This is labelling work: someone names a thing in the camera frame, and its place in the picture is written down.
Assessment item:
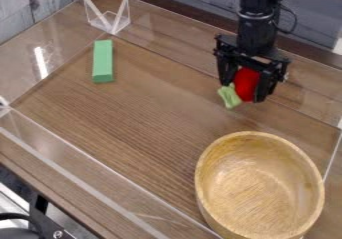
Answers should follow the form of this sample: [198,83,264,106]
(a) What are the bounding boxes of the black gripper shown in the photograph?
[214,34,291,103]

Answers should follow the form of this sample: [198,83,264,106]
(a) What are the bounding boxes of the red plush strawberry toy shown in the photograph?
[218,67,260,109]

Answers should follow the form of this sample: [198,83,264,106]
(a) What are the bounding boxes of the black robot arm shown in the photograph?
[214,0,299,103]

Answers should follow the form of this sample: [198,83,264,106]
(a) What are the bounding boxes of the green rectangular block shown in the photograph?
[93,40,114,83]

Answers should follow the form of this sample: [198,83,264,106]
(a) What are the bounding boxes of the clear acrylic tray walls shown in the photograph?
[0,1,342,239]

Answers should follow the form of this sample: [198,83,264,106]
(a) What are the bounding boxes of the wooden bowl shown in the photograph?
[194,131,325,239]

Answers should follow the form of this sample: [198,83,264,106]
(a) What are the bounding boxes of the black cable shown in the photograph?
[0,212,35,239]

